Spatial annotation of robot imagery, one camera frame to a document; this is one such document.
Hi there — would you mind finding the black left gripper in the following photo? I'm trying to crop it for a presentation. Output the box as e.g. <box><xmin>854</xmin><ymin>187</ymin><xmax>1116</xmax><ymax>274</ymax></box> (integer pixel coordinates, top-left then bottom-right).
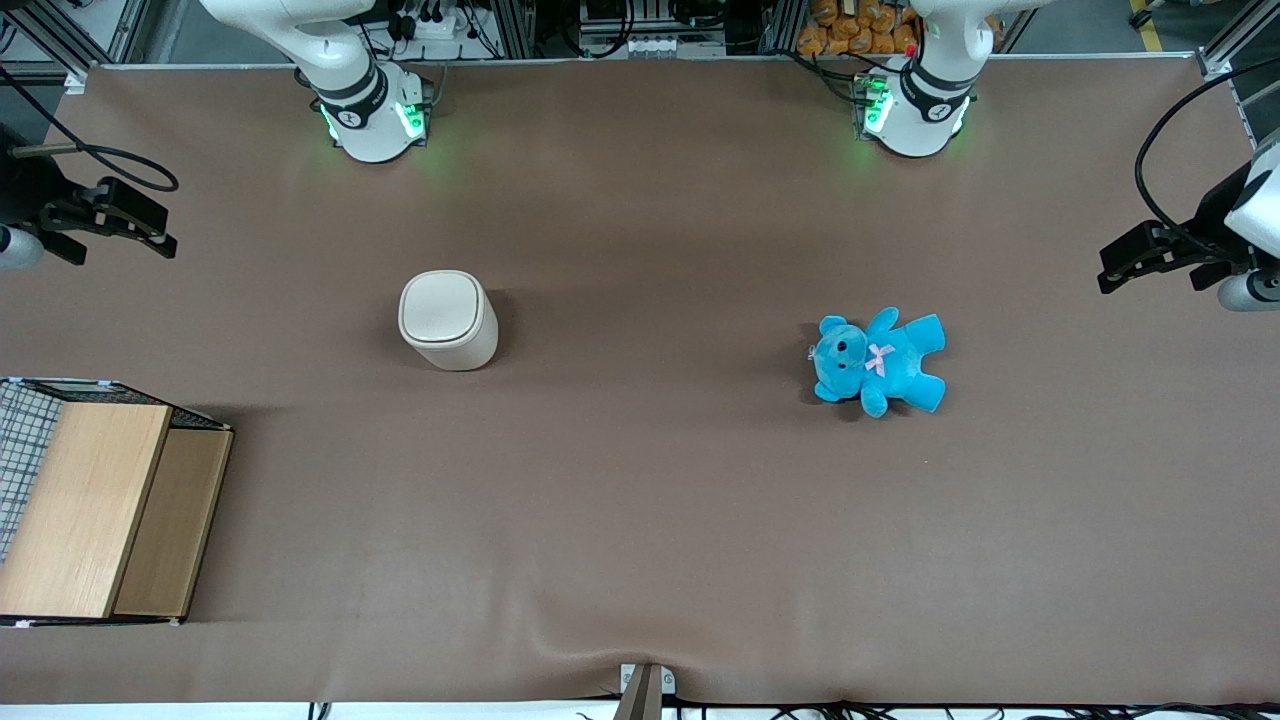
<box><xmin>1098</xmin><ymin>165</ymin><xmax>1256</xmax><ymax>294</ymax></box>

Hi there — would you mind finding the brown table cloth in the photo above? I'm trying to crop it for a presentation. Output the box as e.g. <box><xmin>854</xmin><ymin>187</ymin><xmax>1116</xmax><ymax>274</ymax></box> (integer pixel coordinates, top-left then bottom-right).
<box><xmin>0</xmin><ymin>55</ymin><xmax>1280</xmax><ymax>706</ymax></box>

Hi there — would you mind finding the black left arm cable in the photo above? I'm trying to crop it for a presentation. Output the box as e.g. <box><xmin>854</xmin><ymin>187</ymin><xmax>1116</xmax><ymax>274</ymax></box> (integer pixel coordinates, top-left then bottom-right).
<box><xmin>1135</xmin><ymin>60</ymin><xmax>1280</xmax><ymax>263</ymax></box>

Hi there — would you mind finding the grey metal table clamp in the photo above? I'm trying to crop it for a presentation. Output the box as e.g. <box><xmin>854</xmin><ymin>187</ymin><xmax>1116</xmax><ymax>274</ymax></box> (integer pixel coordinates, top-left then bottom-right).
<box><xmin>612</xmin><ymin>662</ymin><xmax>678</xmax><ymax>720</ymax></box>

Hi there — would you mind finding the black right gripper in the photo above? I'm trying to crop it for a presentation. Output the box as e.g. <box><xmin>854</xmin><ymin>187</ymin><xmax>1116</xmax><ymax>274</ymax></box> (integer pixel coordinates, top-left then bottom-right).
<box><xmin>0</xmin><ymin>125</ymin><xmax>179</xmax><ymax>266</ymax></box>

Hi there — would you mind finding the wooden shelf with wire basket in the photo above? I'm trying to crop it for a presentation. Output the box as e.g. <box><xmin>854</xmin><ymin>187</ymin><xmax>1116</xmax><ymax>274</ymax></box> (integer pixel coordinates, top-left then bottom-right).
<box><xmin>0</xmin><ymin>402</ymin><xmax>234</xmax><ymax>627</ymax></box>

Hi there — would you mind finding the white power strip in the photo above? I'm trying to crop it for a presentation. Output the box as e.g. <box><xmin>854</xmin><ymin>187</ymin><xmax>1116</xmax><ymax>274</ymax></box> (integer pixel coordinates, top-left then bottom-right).
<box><xmin>392</xmin><ymin>0</ymin><xmax>473</xmax><ymax>43</ymax></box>

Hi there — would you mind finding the white terminal block device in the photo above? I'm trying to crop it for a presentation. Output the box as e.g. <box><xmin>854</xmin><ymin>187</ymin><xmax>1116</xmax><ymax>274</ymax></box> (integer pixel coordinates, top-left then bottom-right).
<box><xmin>578</xmin><ymin>28</ymin><xmax>728</xmax><ymax>59</ymax></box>

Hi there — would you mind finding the blue teddy bear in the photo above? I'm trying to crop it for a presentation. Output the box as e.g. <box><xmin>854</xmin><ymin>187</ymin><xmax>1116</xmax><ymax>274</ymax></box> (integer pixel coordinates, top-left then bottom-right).
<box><xmin>810</xmin><ymin>307</ymin><xmax>948</xmax><ymax>419</ymax></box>

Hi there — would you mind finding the beige trash can with lid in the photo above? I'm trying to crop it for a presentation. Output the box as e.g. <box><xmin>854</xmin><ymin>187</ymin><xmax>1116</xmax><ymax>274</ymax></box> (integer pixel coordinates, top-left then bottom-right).
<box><xmin>398</xmin><ymin>269</ymin><xmax>499</xmax><ymax>372</ymax></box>

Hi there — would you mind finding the aluminium frame profile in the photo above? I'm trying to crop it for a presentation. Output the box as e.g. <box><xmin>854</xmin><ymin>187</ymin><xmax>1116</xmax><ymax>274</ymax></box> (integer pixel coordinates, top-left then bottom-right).
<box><xmin>0</xmin><ymin>0</ymin><xmax>156</xmax><ymax>93</ymax></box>
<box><xmin>1198</xmin><ymin>0</ymin><xmax>1280</xmax><ymax>79</ymax></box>

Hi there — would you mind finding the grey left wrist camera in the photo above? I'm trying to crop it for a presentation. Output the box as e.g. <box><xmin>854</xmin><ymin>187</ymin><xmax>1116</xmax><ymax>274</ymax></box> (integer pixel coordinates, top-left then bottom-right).
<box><xmin>1217</xmin><ymin>268</ymin><xmax>1280</xmax><ymax>313</ymax></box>

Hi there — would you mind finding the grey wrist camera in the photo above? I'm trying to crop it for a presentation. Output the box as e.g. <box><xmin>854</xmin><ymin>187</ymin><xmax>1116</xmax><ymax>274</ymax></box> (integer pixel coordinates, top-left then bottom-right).
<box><xmin>0</xmin><ymin>226</ymin><xmax>46</xmax><ymax>271</ymax></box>
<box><xmin>1217</xmin><ymin>268</ymin><xmax>1280</xmax><ymax>313</ymax></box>

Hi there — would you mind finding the orange plush toys pile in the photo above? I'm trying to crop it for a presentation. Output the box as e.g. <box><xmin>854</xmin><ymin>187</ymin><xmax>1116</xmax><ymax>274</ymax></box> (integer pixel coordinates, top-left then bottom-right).
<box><xmin>796</xmin><ymin>0</ymin><xmax>923</xmax><ymax>58</ymax></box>

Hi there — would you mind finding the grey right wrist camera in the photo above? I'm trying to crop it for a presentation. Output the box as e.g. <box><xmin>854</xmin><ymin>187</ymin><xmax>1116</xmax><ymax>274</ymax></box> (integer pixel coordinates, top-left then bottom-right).
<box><xmin>0</xmin><ymin>226</ymin><xmax>46</xmax><ymax>271</ymax></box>

